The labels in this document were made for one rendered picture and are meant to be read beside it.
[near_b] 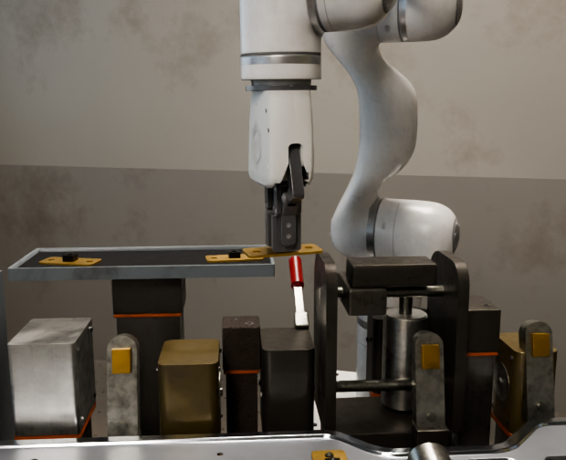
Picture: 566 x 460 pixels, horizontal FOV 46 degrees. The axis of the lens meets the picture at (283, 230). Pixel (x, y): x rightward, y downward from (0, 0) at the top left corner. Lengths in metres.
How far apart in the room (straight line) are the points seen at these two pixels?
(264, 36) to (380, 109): 0.48
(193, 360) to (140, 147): 2.57
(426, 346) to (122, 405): 0.38
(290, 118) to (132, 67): 2.71
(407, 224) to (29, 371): 0.66
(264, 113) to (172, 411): 0.38
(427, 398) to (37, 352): 0.48
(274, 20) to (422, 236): 0.60
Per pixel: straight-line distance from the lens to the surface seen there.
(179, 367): 0.82
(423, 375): 0.87
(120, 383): 0.85
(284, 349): 0.86
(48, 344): 0.84
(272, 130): 0.66
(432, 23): 1.09
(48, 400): 0.86
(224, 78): 3.16
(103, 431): 1.54
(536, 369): 0.94
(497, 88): 2.95
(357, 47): 1.13
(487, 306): 0.94
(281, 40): 0.67
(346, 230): 1.20
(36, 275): 0.98
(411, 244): 1.18
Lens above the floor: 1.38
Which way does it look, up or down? 10 degrees down
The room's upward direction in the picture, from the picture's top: straight up
